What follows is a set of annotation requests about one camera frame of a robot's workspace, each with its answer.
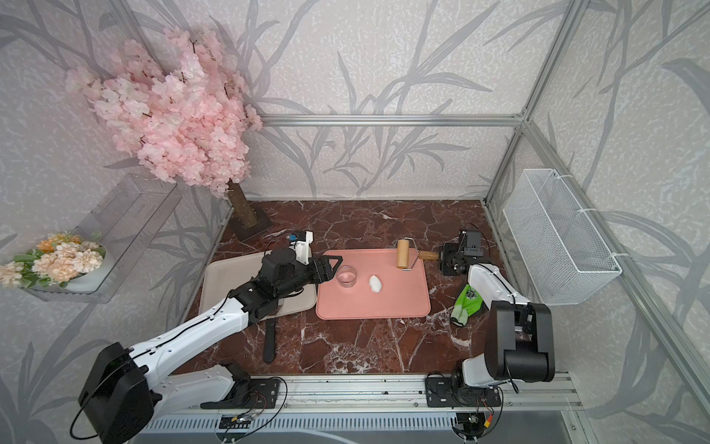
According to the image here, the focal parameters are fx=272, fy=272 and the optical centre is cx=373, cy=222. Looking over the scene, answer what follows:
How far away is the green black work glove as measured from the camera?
0.87 meters

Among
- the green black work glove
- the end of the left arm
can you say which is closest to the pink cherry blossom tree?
the end of the left arm

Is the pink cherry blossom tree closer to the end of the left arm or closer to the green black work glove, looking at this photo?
the end of the left arm
